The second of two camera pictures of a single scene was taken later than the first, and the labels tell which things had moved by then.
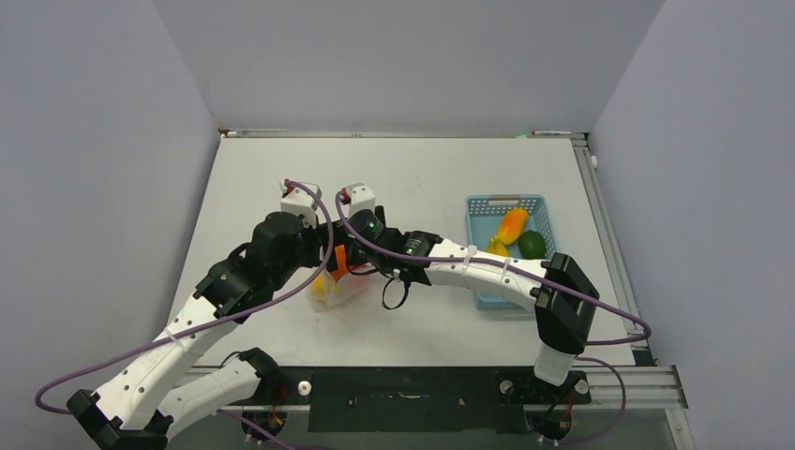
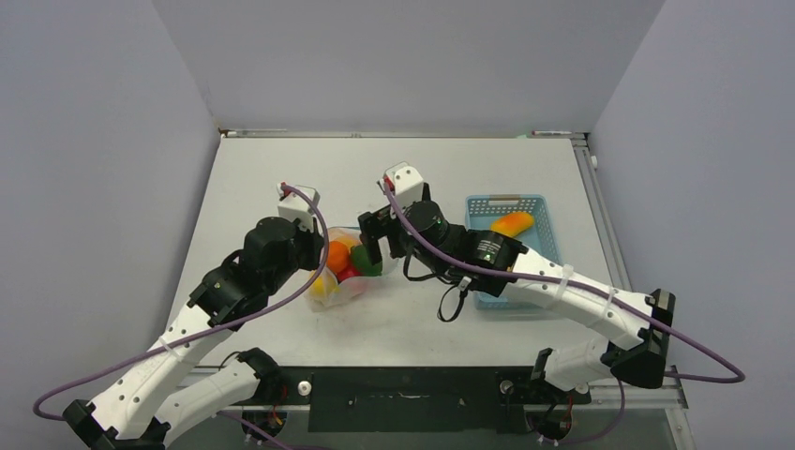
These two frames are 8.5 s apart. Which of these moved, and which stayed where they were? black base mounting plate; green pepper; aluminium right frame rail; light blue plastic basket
Moved: green pepper
Stayed: aluminium right frame rail; black base mounting plate; light blue plastic basket
